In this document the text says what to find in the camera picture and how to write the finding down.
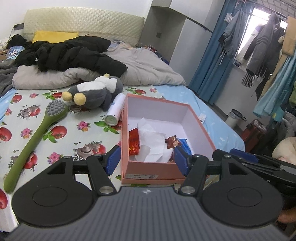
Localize dark red snack packet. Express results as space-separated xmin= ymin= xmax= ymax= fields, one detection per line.
xmin=165 ymin=136 xmax=180 ymax=149

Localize white spray can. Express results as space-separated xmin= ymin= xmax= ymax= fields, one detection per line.
xmin=104 ymin=93 xmax=125 ymax=127

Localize row of hanging clothes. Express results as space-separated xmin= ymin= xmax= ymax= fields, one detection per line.
xmin=218 ymin=0 xmax=296 ymax=121

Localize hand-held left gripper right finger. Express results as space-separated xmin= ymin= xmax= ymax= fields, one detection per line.
xmin=173 ymin=146 xmax=252 ymax=195

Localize cream padded headboard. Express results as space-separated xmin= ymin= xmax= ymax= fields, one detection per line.
xmin=23 ymin=9 xmax=145 ymax=48

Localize green massage brush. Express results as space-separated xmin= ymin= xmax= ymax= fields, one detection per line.
xmin=3 ymin=100 xmax=68 ymax=194

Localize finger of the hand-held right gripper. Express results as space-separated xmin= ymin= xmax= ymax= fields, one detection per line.
xmin=229 ymin=149 xmax=287 ymax=168
xmin=212 ymin=149 xmax=285 ymax=173

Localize grey wardrobe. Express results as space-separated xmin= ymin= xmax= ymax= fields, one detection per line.
xmin=139 ymin=0 xmax=226 ymax=67

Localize light grey duvet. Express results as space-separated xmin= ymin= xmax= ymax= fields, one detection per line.
xmin=11 ymin=40 xmax=186 ymax=90

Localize black cloth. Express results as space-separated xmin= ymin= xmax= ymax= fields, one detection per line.
xmin=8 ymin=34 xmax=31 ymax=49

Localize light blue bed sheet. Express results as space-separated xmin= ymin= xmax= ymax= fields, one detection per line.
xmin=0 ymin=85 xmax=245 ymax=154

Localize white waffle cloth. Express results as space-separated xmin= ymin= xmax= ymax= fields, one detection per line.
xmin=140 ymin=130 xmax=175 ymax=164

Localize clear zip bag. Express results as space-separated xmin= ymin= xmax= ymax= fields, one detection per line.
xmin=136 ymin=117 xmax=162 ymax=139

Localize pink cardboard box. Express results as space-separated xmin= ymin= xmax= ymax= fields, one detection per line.
xmin=121 ymin=93 xmax=217 ymax=185

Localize white trash bin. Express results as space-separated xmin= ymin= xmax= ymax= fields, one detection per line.
xmin=225 ymin=109 xmax=247 ymax=130

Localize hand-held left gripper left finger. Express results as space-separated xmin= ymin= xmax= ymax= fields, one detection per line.
xmin=43 ymin=146 xmax=122 ymax=196

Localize yellow pillow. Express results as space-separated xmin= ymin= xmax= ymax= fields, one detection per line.
xmin=32 ymin=31 xmax=79 ymax=44

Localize dark grey blanket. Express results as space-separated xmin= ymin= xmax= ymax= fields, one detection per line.
xmin=0 ymin=61 xmax=20 ymax=98

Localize fruit printed blanket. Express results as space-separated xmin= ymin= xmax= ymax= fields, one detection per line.
xmin=0 ymin=85 xmax=176 ymax=232

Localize red foil packet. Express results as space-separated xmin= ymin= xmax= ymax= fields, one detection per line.
xmin=128 ymin=128 xmax=141 ymax=156

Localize black padded jacket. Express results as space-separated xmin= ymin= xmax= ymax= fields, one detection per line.
xmin=14 ymin=36 xmax=128 ymax=78

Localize person's right hand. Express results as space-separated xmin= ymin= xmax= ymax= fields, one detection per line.
xmin=278 ymin=207 xmax=296 ymax=223

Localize grey penguin plush toy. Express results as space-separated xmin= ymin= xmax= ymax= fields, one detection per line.
xmin=61 ymin=73 xmax=124 ymax=112

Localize row of small bottles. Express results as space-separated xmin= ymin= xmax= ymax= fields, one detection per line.
xmin=144 ymin=44 xmax=163 ymax=56

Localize blue curtain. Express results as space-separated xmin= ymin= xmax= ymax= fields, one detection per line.
xmin=188 ymin=0 xmax=243 ymax=106

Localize dark red suitcase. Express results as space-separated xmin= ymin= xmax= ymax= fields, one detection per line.
xmin=242 ymin=119 xmax=269 ymax=145

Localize cream padded coat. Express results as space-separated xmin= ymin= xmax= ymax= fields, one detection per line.
xmin=272 ymin=137 xmax=296 ymax=165

